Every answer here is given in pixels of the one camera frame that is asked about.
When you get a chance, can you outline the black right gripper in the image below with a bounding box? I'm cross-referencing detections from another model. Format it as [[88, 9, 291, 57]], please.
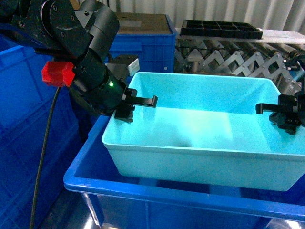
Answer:
[[255, 78, 305, 135]]

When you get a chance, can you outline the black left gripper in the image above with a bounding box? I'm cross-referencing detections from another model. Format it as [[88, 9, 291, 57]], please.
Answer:
[[69, 69, 158, 123]]

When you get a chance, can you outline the turquoise plastic tub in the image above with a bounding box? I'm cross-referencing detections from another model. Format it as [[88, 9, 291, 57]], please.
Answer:
[[102, 73, 305, 191]]

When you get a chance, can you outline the expandable roller conveyor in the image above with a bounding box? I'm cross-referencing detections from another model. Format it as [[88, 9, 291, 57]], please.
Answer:
[[174, 37, 305, 95]]

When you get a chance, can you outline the large open blue crate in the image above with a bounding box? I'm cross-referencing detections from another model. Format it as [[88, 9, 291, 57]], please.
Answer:
[[63, 116, 305, 229]]

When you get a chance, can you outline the blue crate with cardboard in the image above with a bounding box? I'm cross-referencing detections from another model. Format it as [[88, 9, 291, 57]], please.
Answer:
[[110, 12, 177, 73]]

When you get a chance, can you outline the black compartment tray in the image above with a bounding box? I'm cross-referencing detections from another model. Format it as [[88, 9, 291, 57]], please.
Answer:
[[180, 20, 263, 40]]

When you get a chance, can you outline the tall blue crate left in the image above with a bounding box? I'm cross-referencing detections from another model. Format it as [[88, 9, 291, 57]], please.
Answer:
[[0, 38, 82, 229]]

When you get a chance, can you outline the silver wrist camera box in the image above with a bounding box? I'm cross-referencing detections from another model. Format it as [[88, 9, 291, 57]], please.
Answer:
[[105, 54, 140, 82]]

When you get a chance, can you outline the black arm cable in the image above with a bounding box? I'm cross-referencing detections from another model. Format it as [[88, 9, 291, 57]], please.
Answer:
[[29, 86, 61, 229]]

